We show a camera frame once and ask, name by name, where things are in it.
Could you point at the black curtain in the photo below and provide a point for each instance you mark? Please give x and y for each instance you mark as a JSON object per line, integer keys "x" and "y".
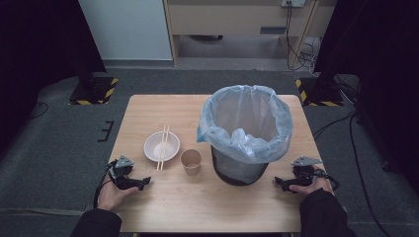
{"x": 39, "y": 49}
{"x": 378, "y": 49}

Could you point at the white board panel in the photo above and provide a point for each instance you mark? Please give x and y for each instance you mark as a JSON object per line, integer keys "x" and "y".
{"x": 125, "y": 29}

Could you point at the brown paper cup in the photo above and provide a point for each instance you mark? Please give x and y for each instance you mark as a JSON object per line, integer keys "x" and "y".
{"x": 191, "y": 161}

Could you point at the black mesh trash can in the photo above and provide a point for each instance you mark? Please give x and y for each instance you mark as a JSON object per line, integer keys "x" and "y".
{"x": 238, "y": 171}

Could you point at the black trash bin, blue bag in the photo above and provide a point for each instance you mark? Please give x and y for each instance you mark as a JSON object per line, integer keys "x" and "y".
{"x": 250, "y": 112}

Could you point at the person's right hand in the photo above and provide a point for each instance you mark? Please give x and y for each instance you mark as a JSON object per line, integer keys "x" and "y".
{"x": 313, "y": 187}

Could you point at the light wooden cabinet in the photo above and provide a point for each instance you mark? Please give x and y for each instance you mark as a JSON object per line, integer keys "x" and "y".
{"x": 230, "y": 16}

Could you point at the person's left hand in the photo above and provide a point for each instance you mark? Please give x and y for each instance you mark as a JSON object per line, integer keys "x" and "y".
{"x": 112, "y": 197}

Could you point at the white disposable bowl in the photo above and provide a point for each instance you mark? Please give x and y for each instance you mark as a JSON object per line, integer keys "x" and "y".
{"x": 153, "y": 144}

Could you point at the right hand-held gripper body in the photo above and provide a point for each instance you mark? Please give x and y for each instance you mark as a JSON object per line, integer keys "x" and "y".
{"x": 304, "y": 173}

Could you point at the white power outlet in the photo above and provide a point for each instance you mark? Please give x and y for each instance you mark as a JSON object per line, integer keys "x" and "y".
{"x": 293, "y": 2}

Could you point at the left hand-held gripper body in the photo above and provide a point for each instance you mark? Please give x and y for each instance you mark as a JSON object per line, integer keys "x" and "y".
{"x": 122, "y": 168}

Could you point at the striped black stand base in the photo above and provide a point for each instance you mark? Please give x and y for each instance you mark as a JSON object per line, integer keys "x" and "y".
{"x": 321, "y": 95}
{"x": 95, "y": 92}

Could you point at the wooden chopstick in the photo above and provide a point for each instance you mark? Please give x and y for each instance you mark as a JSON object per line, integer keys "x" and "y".
{"x": 164, "y": 144}
{"x": 161, "y": 154}

